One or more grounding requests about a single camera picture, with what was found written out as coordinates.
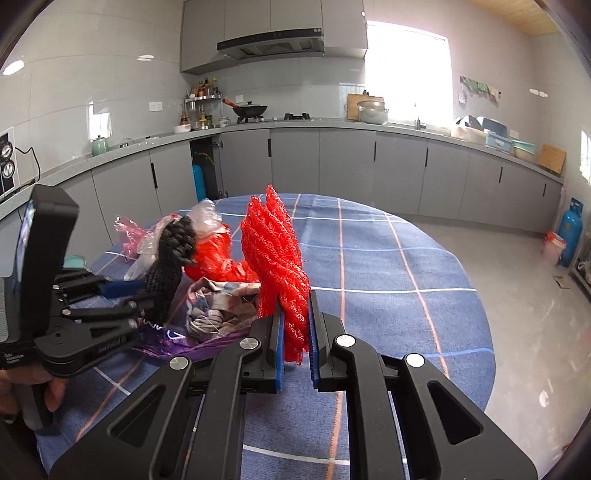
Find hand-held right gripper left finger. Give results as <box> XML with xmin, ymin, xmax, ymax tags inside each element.
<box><xmin>50</xmin><ymin>310</ymin><xmax>287</xmax><ymax>480</ymax></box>

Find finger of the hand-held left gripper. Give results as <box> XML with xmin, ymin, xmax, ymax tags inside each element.
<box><xmin>50</xmin><ymin>295</ymin><xmax>156</xmax><ymax>326</ymax></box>
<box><xmin>53</xmin><ymin>271</ymin><xmax>140</xmax><ymax>304</ymax></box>

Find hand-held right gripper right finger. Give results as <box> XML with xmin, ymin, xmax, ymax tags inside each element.
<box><xmin>308</xmin><ymin>290</ymin><xmax>539</xmax><ymax>480</ymax></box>

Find black foam net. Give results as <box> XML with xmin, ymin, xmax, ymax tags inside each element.
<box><xmin>137</xmin><ymin>216</ymin><xmax>199</xmax><ymax>324</ymax></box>

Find pink plastic wrapper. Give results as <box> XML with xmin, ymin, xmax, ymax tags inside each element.
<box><xmin>115</xmin><ymin>215</ymin><xmax>160</xmax><ymax>259</ymax></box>

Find red plastic bag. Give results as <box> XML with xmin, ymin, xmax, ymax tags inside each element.
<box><xmin>185</xmin><ymin>222</ymin><xmax>262</xmax><ymax>283</ymax></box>

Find red foam net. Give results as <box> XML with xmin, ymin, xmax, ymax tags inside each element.
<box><xmin>240</xmin><ymin>185</ymin><xmax>311</xmax><ymax>365</ymax></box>

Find person's left hand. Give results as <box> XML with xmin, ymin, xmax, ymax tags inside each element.
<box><xmin>45</xmin><ymin>376</ymin><xmax>66</xmax><ymax>413</ymax></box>

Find purple snack wrapper pile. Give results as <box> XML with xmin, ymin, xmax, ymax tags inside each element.
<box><xmin>185</xmin><ymin>279</ymin><xmax>262</xmax><ymax>344</ymax></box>

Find white microwave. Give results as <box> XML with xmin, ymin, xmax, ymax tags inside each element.
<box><xmin>0</xmin><ymin>127</ymin><xmax>17</xmax><ymax>199</ymax></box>

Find blue plaid tablecloth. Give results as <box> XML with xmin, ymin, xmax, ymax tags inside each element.
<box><xmin>36</xmin><ymin>193</ymin><xmax>497</xmax><ymax>480</ymax></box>

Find clear plastic bag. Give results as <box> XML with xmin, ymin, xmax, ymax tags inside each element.
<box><xmin>124</xmin><ymin>199</ymin><xmax>228</xmax><ymax>282</ymax></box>

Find blue gas cylinder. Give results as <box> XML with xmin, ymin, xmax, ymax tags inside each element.
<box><xmin>556</xmin><ymin>198</ymin><xmax>583</xmax><ymax>268</ymax></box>
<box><xmin>191</xmin><ymin>161</ymin><xmax>208</xmax><ymax>208</ymax></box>

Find metal spice rack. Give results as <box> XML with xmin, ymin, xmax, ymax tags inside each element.
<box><xmin>184</xmin><ymin>95</ymin><xmax>222</xmax><ymax>130</ymax></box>

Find grey base cabinets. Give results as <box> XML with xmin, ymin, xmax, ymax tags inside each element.
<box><xmin>0</xmin><ymin>117</ymin><xmax>566</xmax><ymax>259</ymax></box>

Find black wok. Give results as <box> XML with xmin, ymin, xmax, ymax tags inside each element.
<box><xmin>222</xmin><ymin>98</ymin><xmax>269</xmax><ymax>124</ymax></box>

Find gas stove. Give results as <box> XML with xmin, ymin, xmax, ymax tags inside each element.
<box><xmin>235</xmin><ymin>113</ymin><xmax>315</xmax><ymax>124</ymax></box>

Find metal basin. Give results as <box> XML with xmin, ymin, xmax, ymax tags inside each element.
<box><xmin>356</xmin><ymin>100</ymin><xmax>389</xmax><ymax>125</ymax></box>

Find wooden cutting board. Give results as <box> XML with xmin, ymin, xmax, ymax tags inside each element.
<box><xmin>346</xmin><ymin>93</ymin><xmax>385</xmax><ymax>121</ymax></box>

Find plastic jug with red lid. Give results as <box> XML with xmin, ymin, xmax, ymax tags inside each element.
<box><xmin>541</xmin><ymin>231</ymin><xmax>568</xmax><ymax>267</ymax></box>

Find white dish basket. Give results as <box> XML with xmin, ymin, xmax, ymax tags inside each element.
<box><xmin>451</xmin><ymin>115</ymin><xmax>485</xmax><ymax>143</ymax></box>

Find black range hood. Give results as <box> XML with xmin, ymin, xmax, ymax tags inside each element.
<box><xmin>217</xmin><ymin>27</ymin><xmax>325</xmax><ymax>61</ymax></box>

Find blue-grey plastic container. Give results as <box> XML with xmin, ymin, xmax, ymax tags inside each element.
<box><xmin>480</xmin><ymin>117</ymin><xmax>514</xmax><ymax>155</ymax></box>

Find teal plastic basin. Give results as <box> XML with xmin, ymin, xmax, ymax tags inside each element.
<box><xmin>512</xmin><ymin>140</ymin><xmax>539</xmax><ymax>162</ymax></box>

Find bright window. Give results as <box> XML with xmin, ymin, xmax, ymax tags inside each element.
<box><xmin>365</xmin><ymin>21</ymin><xmax>453</xmax><ymax>134</ymax></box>

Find light wooden board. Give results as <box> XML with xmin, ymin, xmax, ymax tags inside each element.
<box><xmin>538</xmin><ymin>144</ymin><xmax>568</xmax><ymax>175</ymax></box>

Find hanging cloths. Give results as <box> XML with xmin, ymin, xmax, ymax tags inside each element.
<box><xmin>460</xmin><ymin>76</ymin><xmax>502</xmax><ymax>104</ymax></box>

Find black microwave cable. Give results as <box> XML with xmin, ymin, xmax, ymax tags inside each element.
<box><xmin>14</xmin><ymin>147</ymin><xmax>42</xmax><ymax>186</ymax></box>

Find grey wall cabinets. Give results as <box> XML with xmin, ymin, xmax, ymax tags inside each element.
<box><xmin>179</xmin><ymin>0</ymin><xmax>369</xmax><ymax>75</ymax></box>

